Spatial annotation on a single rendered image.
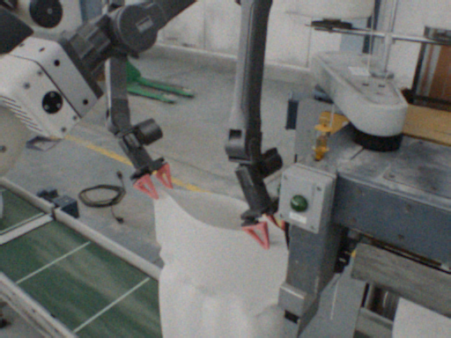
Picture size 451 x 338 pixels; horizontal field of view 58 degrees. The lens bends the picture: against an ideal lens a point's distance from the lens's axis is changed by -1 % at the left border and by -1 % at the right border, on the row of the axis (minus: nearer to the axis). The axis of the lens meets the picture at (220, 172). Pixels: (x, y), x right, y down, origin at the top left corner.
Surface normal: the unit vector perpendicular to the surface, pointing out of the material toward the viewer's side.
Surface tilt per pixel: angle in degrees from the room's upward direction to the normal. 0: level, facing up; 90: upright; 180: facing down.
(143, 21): 76
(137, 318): 0
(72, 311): 0
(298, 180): 90
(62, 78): 90
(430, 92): 90
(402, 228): 90
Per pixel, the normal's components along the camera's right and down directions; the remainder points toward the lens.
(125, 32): 0.68, 0.11
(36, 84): 0.79, 0.29
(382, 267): -0.61, 0.35
